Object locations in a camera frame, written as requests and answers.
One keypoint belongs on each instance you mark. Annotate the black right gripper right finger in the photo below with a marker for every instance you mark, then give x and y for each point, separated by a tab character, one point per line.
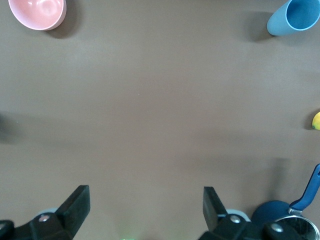
215	212

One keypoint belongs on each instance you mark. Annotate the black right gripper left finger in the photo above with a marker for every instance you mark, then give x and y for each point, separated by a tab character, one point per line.
72	212

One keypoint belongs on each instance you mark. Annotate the yellow lemon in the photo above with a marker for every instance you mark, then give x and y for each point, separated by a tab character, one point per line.
317	121

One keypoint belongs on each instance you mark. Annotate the empty blue cup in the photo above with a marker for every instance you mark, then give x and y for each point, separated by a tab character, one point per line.
277	23

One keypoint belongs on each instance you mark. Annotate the pink bowl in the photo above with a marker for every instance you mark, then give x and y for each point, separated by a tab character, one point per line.
37	12

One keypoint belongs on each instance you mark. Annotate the dark blue saucepan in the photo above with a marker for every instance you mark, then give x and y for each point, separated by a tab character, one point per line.
270	212

